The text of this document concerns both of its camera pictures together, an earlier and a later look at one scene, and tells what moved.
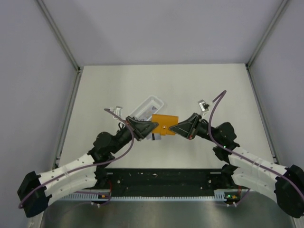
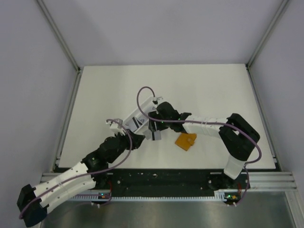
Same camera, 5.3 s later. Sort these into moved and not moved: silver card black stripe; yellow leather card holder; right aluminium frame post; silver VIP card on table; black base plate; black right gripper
Moved: yellow leather card holder; black right gripper
Not moved: silver card black stripe; silver VIP card on table; right aluminium frame post; black base plate
